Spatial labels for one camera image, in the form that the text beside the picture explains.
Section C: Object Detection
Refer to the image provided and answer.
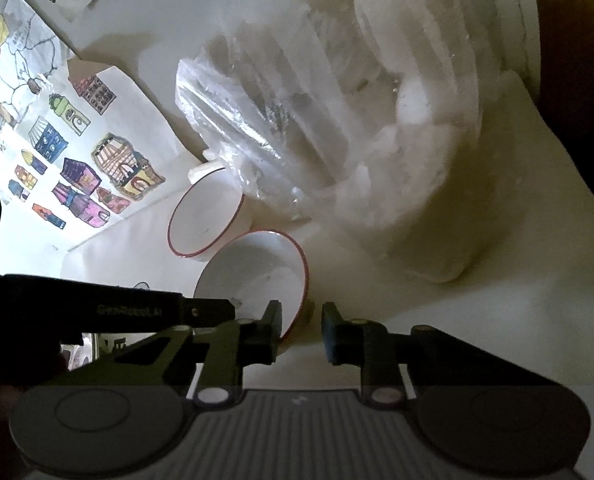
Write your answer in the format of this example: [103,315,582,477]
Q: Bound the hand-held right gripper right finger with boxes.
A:
[322,301,544,406]

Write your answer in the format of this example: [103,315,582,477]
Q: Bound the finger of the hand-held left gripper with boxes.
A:
[181,297,238,331]

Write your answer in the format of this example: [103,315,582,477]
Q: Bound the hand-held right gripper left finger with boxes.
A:
[72,300,284,406]

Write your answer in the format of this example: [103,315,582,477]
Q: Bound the white red-rimmed ceramic bowl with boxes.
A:
[167,166,250,261]
[193,230,311,343]

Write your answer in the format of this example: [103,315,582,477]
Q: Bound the white printed tablecloth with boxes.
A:
[62,70,594,391]

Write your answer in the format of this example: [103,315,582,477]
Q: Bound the coloured houses drawing poster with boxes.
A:
[4,57,188,233]

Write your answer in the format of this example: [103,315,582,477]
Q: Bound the clear plastic bag white contents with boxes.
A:
[176,0,485,283]

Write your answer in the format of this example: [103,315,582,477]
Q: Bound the coloured child drawing poster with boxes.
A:
[0,0,78,161]

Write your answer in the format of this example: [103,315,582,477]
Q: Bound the wooden door frame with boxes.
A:
[529,0,585,126]

